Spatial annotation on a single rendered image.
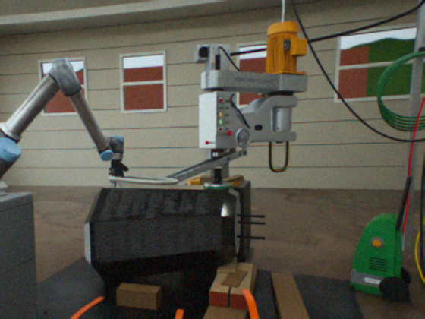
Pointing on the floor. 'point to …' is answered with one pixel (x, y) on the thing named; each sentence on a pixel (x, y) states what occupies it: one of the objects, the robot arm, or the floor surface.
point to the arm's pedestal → (17, 257)
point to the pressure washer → (382, 256)
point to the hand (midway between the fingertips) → (118, 186)
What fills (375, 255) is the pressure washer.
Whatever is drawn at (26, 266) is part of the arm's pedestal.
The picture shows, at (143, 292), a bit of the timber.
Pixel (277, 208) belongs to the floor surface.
